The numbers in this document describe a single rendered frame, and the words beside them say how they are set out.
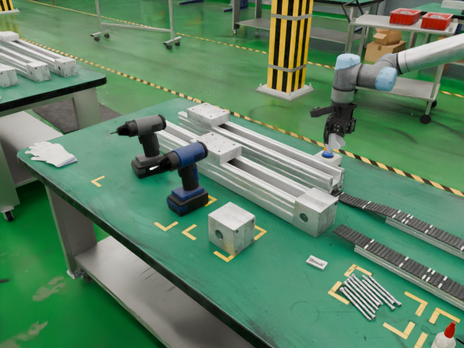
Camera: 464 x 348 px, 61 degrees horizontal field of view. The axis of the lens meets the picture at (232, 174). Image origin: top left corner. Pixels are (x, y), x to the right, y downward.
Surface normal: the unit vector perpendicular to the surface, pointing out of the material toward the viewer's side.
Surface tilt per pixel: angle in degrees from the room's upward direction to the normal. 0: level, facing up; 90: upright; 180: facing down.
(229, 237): 90
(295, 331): 0
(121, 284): 0
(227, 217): 0
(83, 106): 90
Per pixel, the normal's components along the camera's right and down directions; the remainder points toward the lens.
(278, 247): 0.01, -0.86
